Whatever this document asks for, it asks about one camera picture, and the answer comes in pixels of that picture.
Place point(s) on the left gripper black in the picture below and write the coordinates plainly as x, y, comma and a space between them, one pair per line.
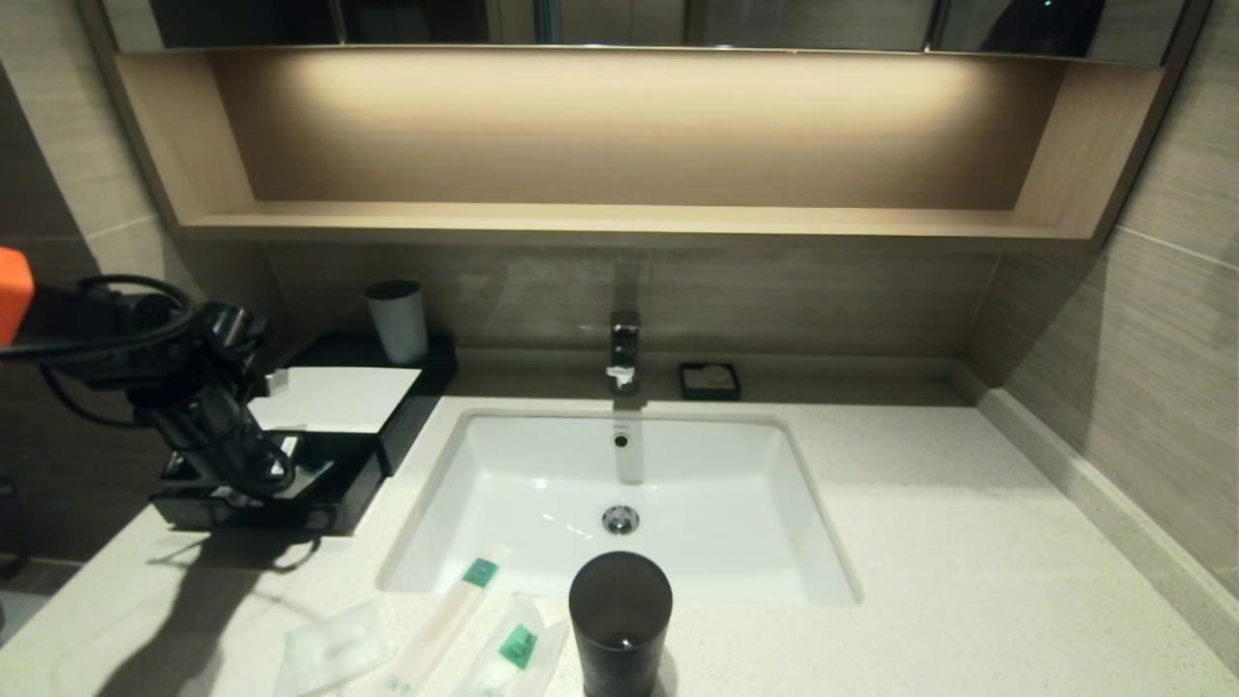
227, 445

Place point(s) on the long comb packet green label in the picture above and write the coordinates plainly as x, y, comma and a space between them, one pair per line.
445, 624

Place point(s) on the black amenity box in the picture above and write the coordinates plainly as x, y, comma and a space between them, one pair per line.
426, 376

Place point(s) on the pale grey tumbler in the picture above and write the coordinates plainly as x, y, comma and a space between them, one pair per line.
399, 322

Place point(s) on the clear square plastic packet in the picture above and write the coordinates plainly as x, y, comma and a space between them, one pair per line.
334, 647

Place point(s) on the white packet green label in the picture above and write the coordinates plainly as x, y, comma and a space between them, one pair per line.
511, 639

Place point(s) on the chrome sink drain plug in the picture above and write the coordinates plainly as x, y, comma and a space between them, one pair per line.
620, 520

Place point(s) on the chrome basin faucet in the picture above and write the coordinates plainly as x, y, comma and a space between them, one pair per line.
624, 347

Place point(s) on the black tumbler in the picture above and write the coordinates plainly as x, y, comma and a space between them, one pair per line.
619, 612

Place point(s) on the black soap dish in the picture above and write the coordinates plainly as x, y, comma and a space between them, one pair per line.
689, 386

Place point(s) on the white ceramic sink basin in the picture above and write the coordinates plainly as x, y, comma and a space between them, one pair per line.
716, 503

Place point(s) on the round beige soap bar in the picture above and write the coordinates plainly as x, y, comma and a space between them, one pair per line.
716, 373

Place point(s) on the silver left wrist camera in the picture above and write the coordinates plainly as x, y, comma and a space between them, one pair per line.
278, 382

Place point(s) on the light wooden wall shelf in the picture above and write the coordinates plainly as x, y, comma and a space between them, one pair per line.
619, 223

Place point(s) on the mirrored wall cabinet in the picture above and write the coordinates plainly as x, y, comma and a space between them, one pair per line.
813, 21

